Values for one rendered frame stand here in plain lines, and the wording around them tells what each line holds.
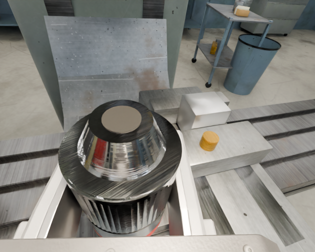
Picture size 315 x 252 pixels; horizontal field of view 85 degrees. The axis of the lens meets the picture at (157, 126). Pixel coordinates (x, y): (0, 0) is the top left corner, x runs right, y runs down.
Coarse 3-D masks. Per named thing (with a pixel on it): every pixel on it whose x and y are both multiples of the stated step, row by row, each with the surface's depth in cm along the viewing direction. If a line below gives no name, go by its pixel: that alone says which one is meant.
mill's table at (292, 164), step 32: (256, 128) 44; (288, 128) 45; (0, 160) 32; (32, 160) 32; (288, 160) 39; (0, 192) 29; (32, 192) 28; (288, 192) 36; (0, 224) 24; (160, 224) 26
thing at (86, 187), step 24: (72, 144) 6; (168, 144) 7; (72, 168) 6; (168, 168) 6; (72, 192) 6; (96, 192) 5; (120, 192) 5; (144, 192) 5; (168, 192) 7; (96, 216) 6; (120, 216) 6; (144, 216) 7
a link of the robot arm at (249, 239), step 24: (0, 240) 5; (24, 240) 5; (48, 240) 5; (72, 240) 5; (96, 240) 5; (120, 240) 5; (144, 240) 5; (168, 240) 5; (192, 240) 5; (216, 240) 5; (240, 240) 5; (264, 240) 5
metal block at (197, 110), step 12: (192, 96) 27; (204, 96) 28; (216, 96) 28; (180, 108) 29; (192, 108) 25; (204, 108) 25; (216, 108) 26; (228, 108) 26; (180, 120) 30; (192, 120) 25; (204, 120) 25; (216, 120) 26
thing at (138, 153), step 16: (96, 112) 6; (112, 112) 6; (128, 112) 6; (144, 112) 6; (96, 128) 6; (112, 128) 6; (128, 128) 6; (144, 128) 6; (160, 128) 7; (80, 144) 6; (96, 144) 5; (112, 144) 5; (128, 144) 5; (144, 144) 6; (160, 144) 6; (80, 160) 6; (96, 160) 5; (112, 160) 5; (128, 160) 5; (144, 160) 6; (160, 160) 6; (112, 176) 6; (128, 176) 6
